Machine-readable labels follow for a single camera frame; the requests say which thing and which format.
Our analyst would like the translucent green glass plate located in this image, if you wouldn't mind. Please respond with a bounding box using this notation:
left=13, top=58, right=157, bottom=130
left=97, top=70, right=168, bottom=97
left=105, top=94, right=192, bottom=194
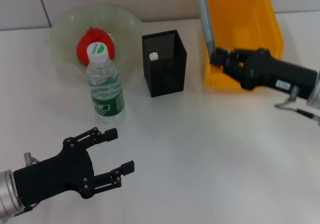
left=47, top=4, right=144, bottom=84

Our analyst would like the left arm cable connector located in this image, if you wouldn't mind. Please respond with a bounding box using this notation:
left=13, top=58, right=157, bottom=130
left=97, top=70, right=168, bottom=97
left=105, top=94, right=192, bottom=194
left=23, top=152, right=40, bottom=166

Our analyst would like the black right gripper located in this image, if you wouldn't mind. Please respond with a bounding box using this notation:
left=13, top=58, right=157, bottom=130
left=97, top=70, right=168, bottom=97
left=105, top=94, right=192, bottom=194
left=209, top=48, right=318, bottom=101

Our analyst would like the clear water bottle green label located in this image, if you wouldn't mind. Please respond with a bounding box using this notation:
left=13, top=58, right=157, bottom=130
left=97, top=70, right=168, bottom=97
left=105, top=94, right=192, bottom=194
left=86, top=41, right=126, bottom=121

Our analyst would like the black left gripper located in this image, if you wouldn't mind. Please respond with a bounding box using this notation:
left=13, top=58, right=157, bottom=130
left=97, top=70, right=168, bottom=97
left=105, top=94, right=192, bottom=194
left=12, top=127, right=136, bottom=206

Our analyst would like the silver glitter pen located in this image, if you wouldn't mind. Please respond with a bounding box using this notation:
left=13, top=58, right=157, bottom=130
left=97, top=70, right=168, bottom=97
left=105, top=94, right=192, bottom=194
left=193, top=0, right=217, bottom=59

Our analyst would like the yellow plastic storage bin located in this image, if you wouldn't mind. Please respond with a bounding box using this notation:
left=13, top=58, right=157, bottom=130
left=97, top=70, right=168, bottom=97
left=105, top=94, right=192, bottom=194
left=204, top=0, right=285, bottom=88

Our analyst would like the black mesh pen holder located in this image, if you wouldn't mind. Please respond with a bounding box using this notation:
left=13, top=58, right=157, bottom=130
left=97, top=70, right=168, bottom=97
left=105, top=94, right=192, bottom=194
left=141, top=30, right=188, bottom=98

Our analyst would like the red-orange fruit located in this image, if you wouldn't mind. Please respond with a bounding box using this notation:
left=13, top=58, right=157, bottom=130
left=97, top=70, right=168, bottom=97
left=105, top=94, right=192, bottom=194
left=76, top=26, right=116, bottom=67

